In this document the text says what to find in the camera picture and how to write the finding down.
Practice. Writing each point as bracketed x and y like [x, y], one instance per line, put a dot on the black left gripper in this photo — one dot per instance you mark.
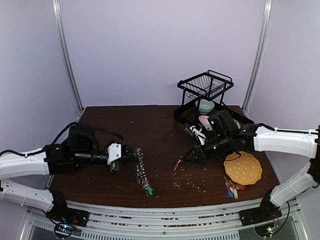
[114, 165]

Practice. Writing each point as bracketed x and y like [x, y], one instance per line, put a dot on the blue key tag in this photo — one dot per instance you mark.
[230, 193]

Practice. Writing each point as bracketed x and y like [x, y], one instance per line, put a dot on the right aluminium frame post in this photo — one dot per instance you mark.
[258, 60]

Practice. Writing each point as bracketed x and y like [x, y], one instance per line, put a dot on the aluminium corner frame post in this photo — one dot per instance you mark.
[66, 57]

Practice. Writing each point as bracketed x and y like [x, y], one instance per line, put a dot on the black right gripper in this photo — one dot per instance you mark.
[202, 152]

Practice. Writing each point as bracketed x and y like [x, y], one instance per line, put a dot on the black wire dish rack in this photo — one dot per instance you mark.
[210, 86]

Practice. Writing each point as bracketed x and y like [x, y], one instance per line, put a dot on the green key tag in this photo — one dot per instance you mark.
[149, 191]

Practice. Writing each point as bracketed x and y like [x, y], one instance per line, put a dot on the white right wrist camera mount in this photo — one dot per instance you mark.
[197, 133]

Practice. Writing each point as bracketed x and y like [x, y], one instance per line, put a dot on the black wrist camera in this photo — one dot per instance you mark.
[189, 130]
[127, 151]

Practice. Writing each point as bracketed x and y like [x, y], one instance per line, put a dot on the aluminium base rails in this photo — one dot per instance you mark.
[213, 222]

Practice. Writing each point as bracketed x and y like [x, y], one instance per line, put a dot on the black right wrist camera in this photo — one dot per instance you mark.
[189, 130]

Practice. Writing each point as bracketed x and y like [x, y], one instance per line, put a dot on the yellow dotted plate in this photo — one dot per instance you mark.
[243, 168]

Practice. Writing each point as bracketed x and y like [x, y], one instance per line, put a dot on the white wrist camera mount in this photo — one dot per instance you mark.
[197, 133]
[114, 152]

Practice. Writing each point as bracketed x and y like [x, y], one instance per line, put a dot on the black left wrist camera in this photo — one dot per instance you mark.
[127, 151]

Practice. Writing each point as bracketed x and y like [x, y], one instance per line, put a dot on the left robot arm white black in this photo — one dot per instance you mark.
[85, 145]

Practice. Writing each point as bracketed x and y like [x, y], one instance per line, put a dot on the teal ceramic bowl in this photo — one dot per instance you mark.
[204, 106]

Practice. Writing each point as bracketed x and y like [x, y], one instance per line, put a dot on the red key tag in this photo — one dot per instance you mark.
[177, 164]

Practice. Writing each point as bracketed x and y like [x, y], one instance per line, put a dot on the yellow key tag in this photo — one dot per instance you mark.
[235, 193]

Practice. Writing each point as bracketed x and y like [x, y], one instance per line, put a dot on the grey disc keyring organizer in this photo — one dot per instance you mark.
[141, 173]

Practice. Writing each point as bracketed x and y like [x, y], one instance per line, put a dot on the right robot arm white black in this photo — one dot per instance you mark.
[219, 135]

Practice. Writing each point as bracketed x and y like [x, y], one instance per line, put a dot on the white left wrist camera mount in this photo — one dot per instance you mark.
[114, 152]

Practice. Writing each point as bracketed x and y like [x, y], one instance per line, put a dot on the pink patterned dish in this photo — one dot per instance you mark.
[204, 122]

